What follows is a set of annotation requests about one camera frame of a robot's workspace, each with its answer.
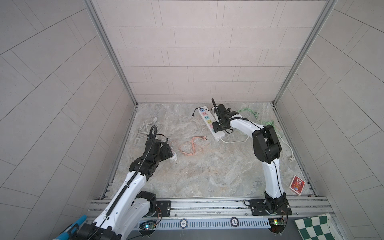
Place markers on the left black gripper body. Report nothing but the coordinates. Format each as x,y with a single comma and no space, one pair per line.
161,155

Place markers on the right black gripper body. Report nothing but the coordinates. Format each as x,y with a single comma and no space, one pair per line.
219,126

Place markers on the long multicolour power strip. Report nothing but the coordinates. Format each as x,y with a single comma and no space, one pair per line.
209,119

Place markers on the pink charger with cable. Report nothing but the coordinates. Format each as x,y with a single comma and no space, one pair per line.
192,145

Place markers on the small blue-socket power strip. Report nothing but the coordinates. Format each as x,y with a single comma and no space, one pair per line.
174,156

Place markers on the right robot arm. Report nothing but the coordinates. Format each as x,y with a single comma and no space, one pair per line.
267,149

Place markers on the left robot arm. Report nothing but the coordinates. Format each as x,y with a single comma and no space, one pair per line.
131,203

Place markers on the red card packet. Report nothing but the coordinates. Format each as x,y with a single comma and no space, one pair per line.
297,185

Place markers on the green white checkerboard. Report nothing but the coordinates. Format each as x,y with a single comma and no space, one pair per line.
317,228

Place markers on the green charger with cable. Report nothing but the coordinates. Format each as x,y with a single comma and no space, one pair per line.
279,134

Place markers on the blue handled tool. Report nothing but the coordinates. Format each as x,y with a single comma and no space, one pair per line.
72,229

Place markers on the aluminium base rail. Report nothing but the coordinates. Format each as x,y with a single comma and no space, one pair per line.
233,213

